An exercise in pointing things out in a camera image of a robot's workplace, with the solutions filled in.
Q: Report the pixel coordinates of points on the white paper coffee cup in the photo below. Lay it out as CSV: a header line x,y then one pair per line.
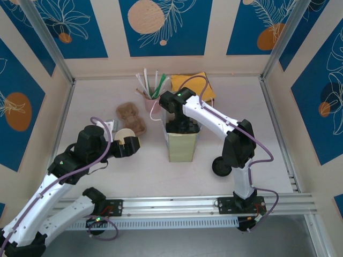
x,y
123,134

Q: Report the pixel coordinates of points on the pink straw holder cup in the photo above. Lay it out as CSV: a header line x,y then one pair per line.
x,y
151,105

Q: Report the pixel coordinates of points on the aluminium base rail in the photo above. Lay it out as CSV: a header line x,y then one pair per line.
x,y
171,206

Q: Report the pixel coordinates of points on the brown kraft wrapped straw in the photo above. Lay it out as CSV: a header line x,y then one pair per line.
x,y
139,93

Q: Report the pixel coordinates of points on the small black controller board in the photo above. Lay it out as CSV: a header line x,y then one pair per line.
x,y
96,220
245,226

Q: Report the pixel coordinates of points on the green straw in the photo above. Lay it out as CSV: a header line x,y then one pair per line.
x,y
163,76
155,93

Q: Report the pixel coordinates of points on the aluminium frame post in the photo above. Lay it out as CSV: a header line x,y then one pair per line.
x,y
45,37
284,37

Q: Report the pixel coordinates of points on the black plastic cup lid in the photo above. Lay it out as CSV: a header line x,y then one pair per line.
x,y
220,170

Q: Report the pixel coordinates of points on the brown pulp cup carrier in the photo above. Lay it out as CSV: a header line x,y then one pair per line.
x,y
131,115

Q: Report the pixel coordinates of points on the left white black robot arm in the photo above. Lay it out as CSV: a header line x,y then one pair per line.
x,y
45,195

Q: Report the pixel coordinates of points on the yellow paper napkin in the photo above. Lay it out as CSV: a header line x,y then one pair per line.
x,y
177,83

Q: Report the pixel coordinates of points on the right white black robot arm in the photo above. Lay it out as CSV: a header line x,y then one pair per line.
x,y
211,115

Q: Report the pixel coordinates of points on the pale green paper bag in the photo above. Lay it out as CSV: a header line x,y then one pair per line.
x,y
182,150

